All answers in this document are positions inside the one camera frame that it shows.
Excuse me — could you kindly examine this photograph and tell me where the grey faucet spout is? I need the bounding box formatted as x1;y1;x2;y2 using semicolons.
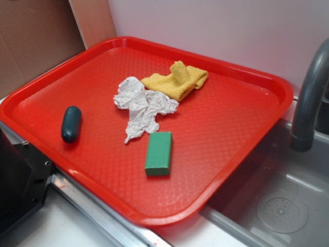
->
290;39;328;152

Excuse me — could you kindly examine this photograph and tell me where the crumpled white paper towel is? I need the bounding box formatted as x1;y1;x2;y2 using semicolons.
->
114;77;179;144

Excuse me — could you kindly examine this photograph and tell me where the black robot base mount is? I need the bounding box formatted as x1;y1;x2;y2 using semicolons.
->
1;131;53;238

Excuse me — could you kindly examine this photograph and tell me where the brown cardboard panel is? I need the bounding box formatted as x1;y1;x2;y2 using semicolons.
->
1;1;116;98

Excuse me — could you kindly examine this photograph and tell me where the green rectangular block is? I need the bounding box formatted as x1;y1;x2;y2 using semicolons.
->
144;132;173;177

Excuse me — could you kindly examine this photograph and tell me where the grey toy sink basin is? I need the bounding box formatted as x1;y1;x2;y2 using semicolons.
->
200;120;328;246

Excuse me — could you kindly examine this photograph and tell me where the yellow knitted cloth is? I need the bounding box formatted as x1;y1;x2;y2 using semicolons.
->
141;61;208;102

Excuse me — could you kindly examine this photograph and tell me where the red plastic tray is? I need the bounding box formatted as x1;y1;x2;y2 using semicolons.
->
1;37;293;226

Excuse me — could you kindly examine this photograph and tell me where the dark teal oval object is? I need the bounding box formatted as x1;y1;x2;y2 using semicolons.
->
61;106;82;144

